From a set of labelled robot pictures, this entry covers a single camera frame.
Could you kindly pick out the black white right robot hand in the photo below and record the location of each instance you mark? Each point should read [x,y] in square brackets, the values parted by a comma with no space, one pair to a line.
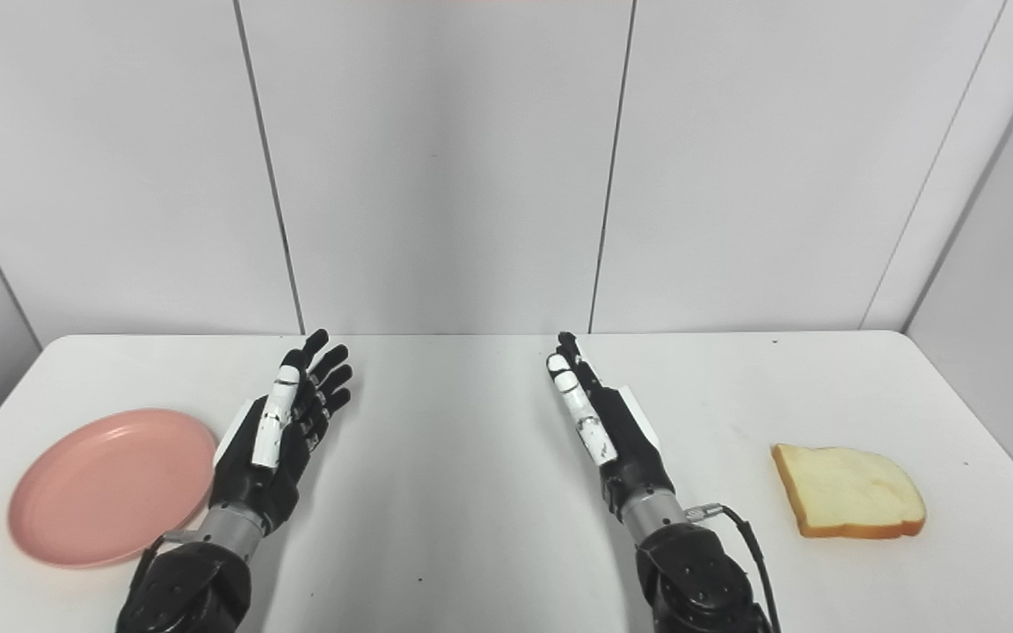
[625,440]

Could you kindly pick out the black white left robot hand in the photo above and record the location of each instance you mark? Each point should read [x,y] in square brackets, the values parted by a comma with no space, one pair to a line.
[282,462]

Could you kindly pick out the pink round plate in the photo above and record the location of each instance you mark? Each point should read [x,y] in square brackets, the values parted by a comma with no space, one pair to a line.
[111,488]

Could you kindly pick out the slice of white bread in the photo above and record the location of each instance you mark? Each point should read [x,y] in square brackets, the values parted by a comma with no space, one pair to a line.
[849,488]

